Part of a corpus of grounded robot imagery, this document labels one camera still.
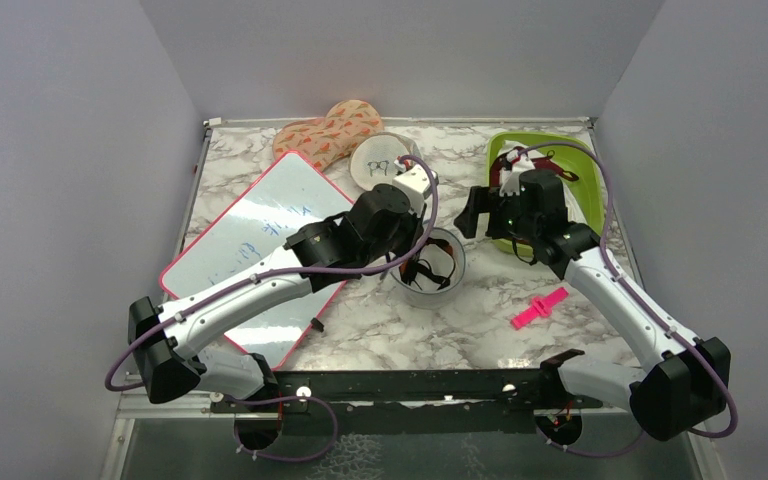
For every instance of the maroon bra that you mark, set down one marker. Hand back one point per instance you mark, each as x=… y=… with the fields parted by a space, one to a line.
x=531 y=160

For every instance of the green plastic basin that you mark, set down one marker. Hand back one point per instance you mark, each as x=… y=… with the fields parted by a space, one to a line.
x=588 y=190

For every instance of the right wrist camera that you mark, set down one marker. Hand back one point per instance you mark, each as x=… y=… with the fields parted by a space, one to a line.
x=508 y=176

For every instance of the black and white bra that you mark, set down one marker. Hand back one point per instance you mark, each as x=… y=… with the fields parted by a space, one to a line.
x=417 y=266

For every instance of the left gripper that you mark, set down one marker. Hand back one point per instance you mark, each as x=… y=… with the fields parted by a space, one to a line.
x=416 y=231

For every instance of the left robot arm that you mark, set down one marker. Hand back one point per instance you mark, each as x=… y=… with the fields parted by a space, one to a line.
x=167 y=341

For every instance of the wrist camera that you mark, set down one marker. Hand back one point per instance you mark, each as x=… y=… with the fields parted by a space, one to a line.
x=508 y=176
x=415 y=184

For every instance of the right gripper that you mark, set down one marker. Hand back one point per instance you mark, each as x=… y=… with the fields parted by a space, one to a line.
x=481 y=200

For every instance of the grey mesh laundry bag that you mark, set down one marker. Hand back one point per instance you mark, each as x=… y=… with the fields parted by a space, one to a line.
x=430 y=298

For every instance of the pink plastic clip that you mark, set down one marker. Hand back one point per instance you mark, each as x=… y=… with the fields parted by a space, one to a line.
x=539 y=307

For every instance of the orange patterned pouch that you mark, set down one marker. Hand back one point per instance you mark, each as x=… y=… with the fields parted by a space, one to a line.
x=325 y=140

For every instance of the pink framed whiteboard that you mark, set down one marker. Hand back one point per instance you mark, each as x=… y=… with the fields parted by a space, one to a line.
x=288 y=195

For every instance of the white garment in basin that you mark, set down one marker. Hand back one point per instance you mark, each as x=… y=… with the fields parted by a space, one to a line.
x=575 y=212

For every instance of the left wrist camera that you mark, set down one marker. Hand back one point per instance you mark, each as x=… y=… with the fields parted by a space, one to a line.
x=415 y=184

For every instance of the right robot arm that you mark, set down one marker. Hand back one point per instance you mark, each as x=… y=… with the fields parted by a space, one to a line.
x=681 y=380

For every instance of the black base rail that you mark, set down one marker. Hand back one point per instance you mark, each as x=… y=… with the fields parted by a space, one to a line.
x=395 y=402

